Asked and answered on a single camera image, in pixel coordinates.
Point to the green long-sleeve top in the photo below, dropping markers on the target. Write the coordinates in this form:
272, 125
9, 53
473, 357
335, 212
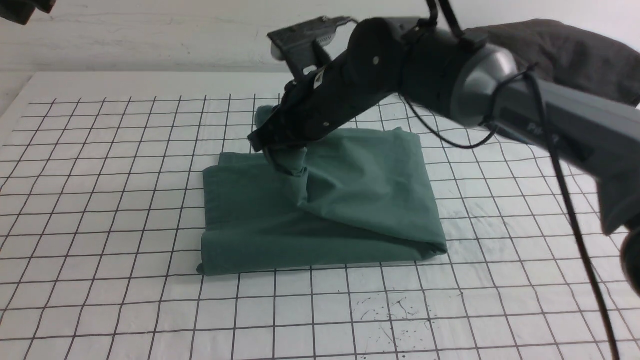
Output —
358, 196

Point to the white grid-patterned table cloth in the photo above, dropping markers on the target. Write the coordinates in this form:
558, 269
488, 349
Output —
102, 212

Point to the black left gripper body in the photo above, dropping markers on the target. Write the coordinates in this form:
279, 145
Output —
20, 11

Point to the dark grey crumpled garment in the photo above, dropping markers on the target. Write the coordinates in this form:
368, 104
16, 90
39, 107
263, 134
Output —
571, 57

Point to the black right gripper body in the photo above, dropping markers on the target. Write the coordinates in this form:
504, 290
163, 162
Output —
358, 79

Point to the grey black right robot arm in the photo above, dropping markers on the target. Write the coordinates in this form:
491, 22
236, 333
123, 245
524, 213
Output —
461, 77

